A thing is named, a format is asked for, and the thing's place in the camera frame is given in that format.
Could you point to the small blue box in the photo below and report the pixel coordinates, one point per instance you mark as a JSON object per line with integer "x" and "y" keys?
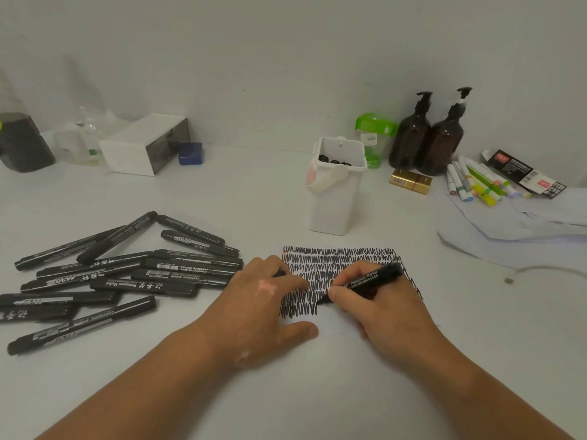
{"x": 190, "y": 154}

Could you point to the person's left forearm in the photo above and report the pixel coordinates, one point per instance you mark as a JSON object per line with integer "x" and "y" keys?
{"x": 133, "y": 394}

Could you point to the small gold box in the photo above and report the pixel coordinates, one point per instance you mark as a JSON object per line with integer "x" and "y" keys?
{"x": 410, "y": 180}

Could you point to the person's right forearm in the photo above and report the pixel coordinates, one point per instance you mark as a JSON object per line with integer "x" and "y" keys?
{"x": 490, "y": 398}

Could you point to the black and red cardboard box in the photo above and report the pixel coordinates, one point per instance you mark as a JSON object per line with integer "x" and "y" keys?
{"x": 518, "y": 169}

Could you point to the clear jar with green lid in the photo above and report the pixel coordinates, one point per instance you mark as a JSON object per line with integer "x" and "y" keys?
{"x": 373, "y": 121}

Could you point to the white box with grey front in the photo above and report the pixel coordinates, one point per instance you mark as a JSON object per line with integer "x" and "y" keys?
{"x": 124, "y": 155}

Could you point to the person's left hand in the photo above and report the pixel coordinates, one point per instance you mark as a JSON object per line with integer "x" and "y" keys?
{"x": 247, "y": 320}

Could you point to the clear bottle with dark liquid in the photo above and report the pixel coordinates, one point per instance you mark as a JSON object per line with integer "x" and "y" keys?
{"x": 23, "y": 146}

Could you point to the white paper with black scribbles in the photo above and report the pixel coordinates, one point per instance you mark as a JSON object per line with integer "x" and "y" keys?
{"x": 367, "y": 254}

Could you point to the pile of black markers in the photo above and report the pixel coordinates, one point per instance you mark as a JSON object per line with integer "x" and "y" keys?
{"x": 128, "y": 274}

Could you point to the person's right hand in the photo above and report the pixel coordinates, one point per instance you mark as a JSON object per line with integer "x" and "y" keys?
{"x": 394, "y": 320}

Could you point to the bunch of pastel highlighter pens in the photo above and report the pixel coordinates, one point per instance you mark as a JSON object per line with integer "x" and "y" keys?
{"x": 477, "y": 187}

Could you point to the pile of loose white sheets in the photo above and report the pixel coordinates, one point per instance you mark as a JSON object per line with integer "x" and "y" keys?
{"x": 504, "y": 229}

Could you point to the brown pump bottle white neck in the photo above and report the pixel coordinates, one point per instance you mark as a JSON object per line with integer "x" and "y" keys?
{"x": 440, "y": 146}

